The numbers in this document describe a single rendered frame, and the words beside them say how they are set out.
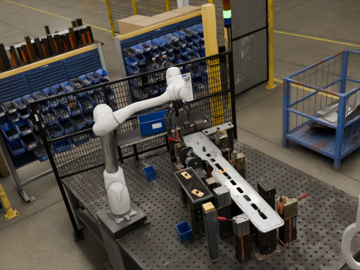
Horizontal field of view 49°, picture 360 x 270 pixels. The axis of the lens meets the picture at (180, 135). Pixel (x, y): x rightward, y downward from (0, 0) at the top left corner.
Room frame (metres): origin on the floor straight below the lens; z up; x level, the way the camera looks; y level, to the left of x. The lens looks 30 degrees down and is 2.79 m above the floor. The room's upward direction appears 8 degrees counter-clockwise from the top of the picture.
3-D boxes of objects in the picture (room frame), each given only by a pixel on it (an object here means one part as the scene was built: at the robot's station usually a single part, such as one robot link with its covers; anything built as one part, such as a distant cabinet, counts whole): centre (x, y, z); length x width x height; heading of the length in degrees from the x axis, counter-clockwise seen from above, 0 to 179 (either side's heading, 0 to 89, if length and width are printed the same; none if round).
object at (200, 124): (3.22, -0.19, 0.88); 0.08 x 0.08 x 0.36; 17
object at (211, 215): (1.90, -0.11, 0.92); 0.08 x 0.08 x 0.44; 17
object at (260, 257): (1.87, -0.47, 0.84); 0.18 x 0.06 x 0.29; 107
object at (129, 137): (3.27, 0.17, 1.02); 0.90 x 0.22 x 0.03; 107
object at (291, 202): (1.96, -0.64, 0.88); 0.15 x 0.11 x 0.36; 107
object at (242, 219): (1.86, -0.30, 0.88); 0.11 x 0.10 x 0.36; 107
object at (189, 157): (2.51, -0.06, 0.94); 0.18 x 0.13 x 0.49; 17
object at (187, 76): (3.47, -0.08, 1.30); 0.23 x 0.02 x 0.31; 107
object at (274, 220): (2.45, -0.30, 1.00); 1.38 x 0.22 x 0.02; 17
